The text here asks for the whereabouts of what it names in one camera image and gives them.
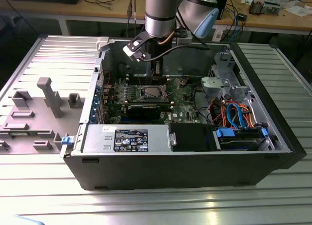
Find thin steel locking lever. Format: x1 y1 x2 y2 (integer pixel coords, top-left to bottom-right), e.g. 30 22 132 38
136 70 144 89

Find silver square CPU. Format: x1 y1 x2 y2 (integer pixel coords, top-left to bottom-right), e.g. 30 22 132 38
143 86 162 98

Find steel socket cover frame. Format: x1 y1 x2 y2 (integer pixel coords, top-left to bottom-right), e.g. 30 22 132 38
161 76 182 100

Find grey case latch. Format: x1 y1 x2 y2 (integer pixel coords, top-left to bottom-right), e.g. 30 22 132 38
96 36 115 52

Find black graphics card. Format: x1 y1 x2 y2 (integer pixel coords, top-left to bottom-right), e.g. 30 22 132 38
126 103 162 121

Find green Dell motherboard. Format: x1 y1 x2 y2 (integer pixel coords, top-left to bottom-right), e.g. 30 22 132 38
97 75 208 124

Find silver metal drive cage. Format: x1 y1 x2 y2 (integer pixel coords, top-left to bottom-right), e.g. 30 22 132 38
200 51 254 101

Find black upright device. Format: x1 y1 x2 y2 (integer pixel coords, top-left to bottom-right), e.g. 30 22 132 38
216 0 230 20

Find wooden work desk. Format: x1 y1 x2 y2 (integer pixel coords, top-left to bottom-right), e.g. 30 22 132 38
0 0 312 37

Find silver power supply unit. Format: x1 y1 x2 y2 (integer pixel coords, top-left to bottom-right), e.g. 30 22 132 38
82 124 170 154

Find copper wound transformer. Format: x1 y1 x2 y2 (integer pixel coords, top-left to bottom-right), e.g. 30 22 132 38
248 0 264 16

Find hard disk in blue carrier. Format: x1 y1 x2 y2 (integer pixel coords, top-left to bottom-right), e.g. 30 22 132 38
214 127 269 151

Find black and grey PC case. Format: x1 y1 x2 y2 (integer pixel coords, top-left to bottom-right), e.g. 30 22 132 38
59 36 307 191

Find grey electronic unit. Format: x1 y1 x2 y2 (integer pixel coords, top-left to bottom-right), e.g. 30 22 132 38
262 0 281 16

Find grey plastic parts rack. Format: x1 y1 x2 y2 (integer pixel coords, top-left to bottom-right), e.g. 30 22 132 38
0 77 85 155

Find white paper sheet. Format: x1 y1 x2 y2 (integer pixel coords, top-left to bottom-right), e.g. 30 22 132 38
284 4 312 17

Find brown curved hose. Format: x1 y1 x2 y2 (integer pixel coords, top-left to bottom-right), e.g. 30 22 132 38
157 31 176 46

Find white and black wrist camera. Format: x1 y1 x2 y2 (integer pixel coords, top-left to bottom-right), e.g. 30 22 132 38
122 32 149 62

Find black camera cable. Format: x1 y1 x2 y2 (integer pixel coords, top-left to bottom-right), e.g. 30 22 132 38
142 44 211 62

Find CPU socket with steel frame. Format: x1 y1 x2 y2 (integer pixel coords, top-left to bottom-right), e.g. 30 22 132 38
138 84 169 100

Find black hanging cable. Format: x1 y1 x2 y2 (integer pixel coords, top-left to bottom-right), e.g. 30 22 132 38
126 0 137 39

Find blue flat data wire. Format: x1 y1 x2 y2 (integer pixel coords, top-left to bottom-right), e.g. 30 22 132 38
226 102 247 131

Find orange power wires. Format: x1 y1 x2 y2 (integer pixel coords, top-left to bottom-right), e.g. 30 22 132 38
211 99 257 128

